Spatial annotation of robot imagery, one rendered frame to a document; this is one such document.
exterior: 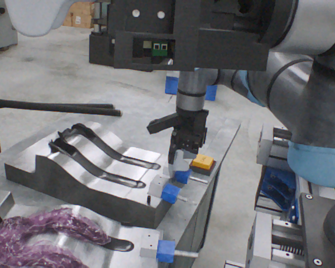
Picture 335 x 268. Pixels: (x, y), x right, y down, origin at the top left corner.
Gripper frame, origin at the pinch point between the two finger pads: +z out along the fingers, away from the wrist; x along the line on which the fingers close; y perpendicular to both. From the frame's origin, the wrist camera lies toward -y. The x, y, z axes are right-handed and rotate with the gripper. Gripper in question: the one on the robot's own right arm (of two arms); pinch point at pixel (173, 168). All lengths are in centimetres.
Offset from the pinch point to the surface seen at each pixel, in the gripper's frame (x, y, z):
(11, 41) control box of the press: 28, -85, -19
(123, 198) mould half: -17.7, -7.1, 1.8
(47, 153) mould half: -15.9, -32.2, -3.1
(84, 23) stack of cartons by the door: 534, -385, 80
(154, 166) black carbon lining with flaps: 0.8, -6.2, 1.7
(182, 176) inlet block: -2.2, 3.7, 0.4
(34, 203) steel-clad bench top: -22.6, -32.8, 10.3
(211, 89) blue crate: 292, -55, 75
